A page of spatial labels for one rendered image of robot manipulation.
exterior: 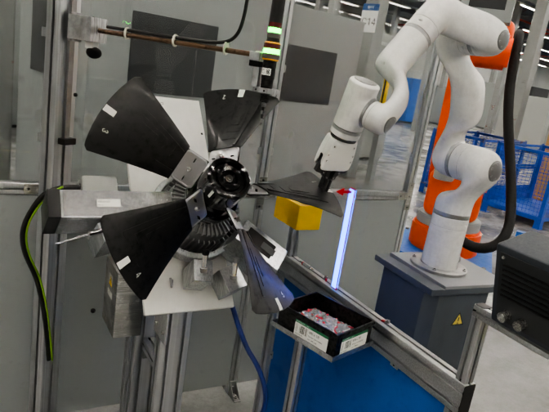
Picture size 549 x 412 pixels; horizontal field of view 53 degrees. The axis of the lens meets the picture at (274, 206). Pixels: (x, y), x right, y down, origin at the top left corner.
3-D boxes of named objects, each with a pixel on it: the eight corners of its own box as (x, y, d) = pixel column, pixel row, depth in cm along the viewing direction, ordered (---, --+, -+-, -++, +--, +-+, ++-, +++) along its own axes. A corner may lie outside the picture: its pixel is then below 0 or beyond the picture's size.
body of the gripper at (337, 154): (352, 127, 156) (338, 162, 161) (323, 125, 150) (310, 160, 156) (366, 141, 150) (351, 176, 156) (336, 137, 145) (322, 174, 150)
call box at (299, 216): (272, 220, 201) (276, 192, 199) (295, 219, 206) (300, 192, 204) (294, 234, 188) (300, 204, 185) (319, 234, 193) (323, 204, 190)
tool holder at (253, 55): (240, 88, 142) (245, 50, 139) (253, 89, 148) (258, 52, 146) (271, 94, 138) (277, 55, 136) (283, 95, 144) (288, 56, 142)
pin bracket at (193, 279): (182, 269, 154) (194, 258, 147) (201, 270, 156) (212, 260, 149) (182, 289, 151) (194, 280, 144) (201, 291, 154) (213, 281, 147)
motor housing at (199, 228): (158, 257, 152) (173, 242, 141) (149, 182, 160) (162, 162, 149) (233, 254, 163) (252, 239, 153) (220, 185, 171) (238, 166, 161)
